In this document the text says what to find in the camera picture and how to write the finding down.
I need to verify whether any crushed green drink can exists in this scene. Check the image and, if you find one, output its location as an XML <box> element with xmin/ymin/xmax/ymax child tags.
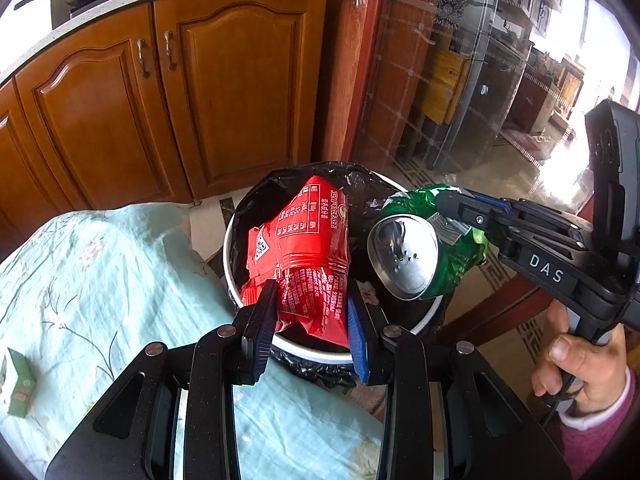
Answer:
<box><xmin>366</xmin><ymin>185</ymin><xmax>490</xmax><ymax>302</ymax></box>

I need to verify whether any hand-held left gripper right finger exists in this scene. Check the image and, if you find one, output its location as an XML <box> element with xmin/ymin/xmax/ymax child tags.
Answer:
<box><xmin>346</xmin><ymin>296</ymin><xmax>573</xmax><ymax>480</ymax></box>

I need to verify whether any person's right forearm pink sleeve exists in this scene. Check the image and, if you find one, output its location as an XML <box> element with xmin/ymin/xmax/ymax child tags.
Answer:
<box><xmin>556</xmin><ymin>369</ymin><xmax>640</xmax><ymax>480</ymax></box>

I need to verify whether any metal cabinet door handle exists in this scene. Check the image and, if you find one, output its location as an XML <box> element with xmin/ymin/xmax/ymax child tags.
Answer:
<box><xmin>136</xmin><ymin>38</ymin><xmax>151</xmax><ymax>80</ymax></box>
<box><xmin>163</xmin><ymin>30</ymin><xmax>179</xmax><ymax>72</ymax></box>

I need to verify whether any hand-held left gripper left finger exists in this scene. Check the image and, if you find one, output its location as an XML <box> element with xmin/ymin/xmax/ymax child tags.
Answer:
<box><xmin>45</xmin><ymin>279</ymin><xmax>279</xmax><ymax>480</ymax></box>

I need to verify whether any person's right hand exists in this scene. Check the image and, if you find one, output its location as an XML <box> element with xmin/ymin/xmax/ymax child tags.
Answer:
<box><xmin>531</xmin><ymin>304</ymin><xmax>632</xmax><ymax>417</ymax></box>

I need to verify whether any yellow wooden stool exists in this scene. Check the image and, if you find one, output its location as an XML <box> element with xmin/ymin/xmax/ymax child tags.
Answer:
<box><xmin>414</xmin><ymin>49</ymin><xmax>472</xmax><ymax>127</ymax></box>

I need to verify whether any glass sliding door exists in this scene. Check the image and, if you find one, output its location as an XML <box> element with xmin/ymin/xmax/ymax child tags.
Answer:
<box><xmin>350</xmin><ymin>0</ymin><xmax>640</xmax><ymax>347</ymax></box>

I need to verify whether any black gas stove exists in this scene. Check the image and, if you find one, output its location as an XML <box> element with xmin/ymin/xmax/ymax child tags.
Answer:
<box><xmin>69</xmin><ymin>0</ymin><xmax>137</xmax><ymax>19</ymax></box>

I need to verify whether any red snack packet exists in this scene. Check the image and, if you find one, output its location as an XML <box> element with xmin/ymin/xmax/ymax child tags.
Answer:
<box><xmin>240</xmin><ymin>175</ymin><xmax>354</xmax><ymax>352</ymax></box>

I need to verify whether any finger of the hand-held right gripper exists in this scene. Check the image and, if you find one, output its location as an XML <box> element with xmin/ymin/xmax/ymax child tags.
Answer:
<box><xmin>434</xmin><ymin>188</ymin><xmax>581</xmax><ymax>261</ymax></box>
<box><xmin>460</xmin><ymin>187</ymin><xmax>597</xmax><ymax>233</ymax></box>

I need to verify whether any light green floral tablecloth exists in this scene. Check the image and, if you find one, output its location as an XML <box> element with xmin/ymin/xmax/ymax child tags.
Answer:
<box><xmin>0</xmin><ymin>202</ymin><xmax>387</xmax><ymax>480</ymax></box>

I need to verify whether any red wooden door frame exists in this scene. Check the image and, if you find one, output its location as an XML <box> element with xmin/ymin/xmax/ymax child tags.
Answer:
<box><xmin>324</xmin><ymin>0</ymin><xmax>402</xmax><ymax>167</ymax></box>

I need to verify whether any wooden lower kitchen cabinet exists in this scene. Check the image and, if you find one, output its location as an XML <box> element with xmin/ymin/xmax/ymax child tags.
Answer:
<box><xmin>0</xmin><ymin>0</ymin><xmax>332</xmax><ymax>257</ymax></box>

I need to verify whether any white round trash bin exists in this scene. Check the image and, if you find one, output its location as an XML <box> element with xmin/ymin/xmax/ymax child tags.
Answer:
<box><xmin>222</xmin><ymin>162</ymin><xmax>445</xmax><ymax>367</ymax></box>

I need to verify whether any small green carton box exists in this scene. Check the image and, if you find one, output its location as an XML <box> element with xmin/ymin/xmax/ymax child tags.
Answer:
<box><xmin>0</xmin><ymin>349</ymin><xmax>39</xmax><ymax>419</ymax></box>

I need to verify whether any black plastic bin bag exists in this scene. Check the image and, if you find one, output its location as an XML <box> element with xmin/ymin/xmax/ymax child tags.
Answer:
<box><xmin>231</xmin><ymin>160</ymin><xmax>452</xmax><ymax>392</ymax></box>

